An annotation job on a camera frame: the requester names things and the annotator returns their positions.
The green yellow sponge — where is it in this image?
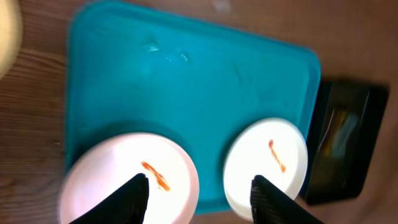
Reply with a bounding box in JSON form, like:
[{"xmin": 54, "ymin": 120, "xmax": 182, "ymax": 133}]
[{"xmin": 322, "ymin": 109, "xmax": 359, "ymax": 159}]

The black metal tray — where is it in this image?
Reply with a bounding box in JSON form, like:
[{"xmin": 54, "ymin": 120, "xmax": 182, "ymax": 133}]
[{"xmin": 300, "ymin": 79, "xmax": 389, "ymax": 205}]

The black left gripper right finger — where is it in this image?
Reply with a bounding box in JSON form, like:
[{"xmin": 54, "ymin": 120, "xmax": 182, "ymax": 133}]
[{"xmin": 250, "ymin": 175, "xmax": 323, "ymax": 224}]

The yellow plate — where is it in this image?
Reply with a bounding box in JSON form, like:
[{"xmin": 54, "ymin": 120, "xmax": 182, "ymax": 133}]
[{"xmin": 0, "ymin": 0, "xmax": 22, "ymax": 78}]

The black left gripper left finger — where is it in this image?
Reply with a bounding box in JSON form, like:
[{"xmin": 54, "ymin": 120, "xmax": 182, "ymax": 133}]
[{"xmin": 70, "ymin": 173, "xmax": 149, "ymax": 224}]

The pink plate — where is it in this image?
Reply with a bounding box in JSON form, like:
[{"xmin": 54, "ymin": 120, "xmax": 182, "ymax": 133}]
[{"xmin": 58, "ymin": 133, "xmax": 200, "ymax": 224}]

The white plate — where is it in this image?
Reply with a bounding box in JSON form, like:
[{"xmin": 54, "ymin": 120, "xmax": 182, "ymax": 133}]
[{"xmin": 223, "ymin": 118, "xmax": 308, "ymax": 221}]

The teal plastic tray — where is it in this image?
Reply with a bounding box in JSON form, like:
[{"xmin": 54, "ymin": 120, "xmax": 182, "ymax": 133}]
[{"xmin": 65, "ymin": 1, "xmax": 321, "ymax": 214}]

